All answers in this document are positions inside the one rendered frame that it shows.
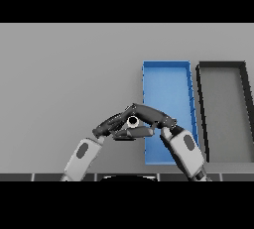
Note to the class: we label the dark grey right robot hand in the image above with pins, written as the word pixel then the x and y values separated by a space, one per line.
pixel 152 114

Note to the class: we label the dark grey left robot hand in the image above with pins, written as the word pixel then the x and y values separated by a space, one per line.
pixel 107 125

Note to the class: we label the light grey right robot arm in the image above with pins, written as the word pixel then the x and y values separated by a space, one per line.
pixel 187 153

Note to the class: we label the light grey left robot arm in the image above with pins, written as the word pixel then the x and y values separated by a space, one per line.
pixel 82 155

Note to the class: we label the blue bin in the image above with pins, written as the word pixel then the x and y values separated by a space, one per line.
pixel 165 84

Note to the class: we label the dark grey bin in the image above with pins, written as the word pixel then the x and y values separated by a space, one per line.
pixel 225 117

